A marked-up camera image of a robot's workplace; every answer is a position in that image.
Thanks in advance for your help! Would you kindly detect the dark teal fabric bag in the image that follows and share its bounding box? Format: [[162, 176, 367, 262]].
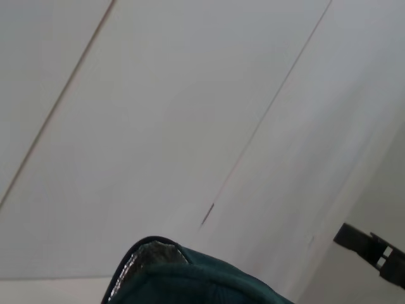
[[101, 236, 296, 304]]

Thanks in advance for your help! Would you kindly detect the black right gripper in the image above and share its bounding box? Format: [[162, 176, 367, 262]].
[[333, 222, 405, 291]]

